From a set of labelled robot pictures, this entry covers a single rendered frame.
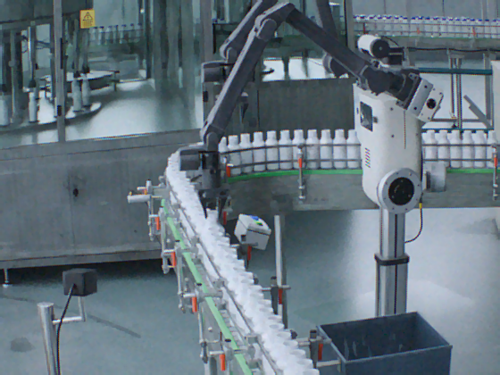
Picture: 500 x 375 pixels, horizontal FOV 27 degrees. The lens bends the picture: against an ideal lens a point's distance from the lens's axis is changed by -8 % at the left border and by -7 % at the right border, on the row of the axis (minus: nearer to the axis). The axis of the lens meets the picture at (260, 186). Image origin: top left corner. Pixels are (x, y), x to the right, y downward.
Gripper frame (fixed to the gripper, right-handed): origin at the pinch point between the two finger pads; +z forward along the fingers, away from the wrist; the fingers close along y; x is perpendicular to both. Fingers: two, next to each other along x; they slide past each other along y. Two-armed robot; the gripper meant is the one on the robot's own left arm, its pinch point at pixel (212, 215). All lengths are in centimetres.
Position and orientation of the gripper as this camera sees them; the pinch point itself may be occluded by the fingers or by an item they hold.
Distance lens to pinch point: 333.5
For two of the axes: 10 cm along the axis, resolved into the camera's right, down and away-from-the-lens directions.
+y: 9.8, -0.6, 1.9
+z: 0.1, 9.7, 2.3
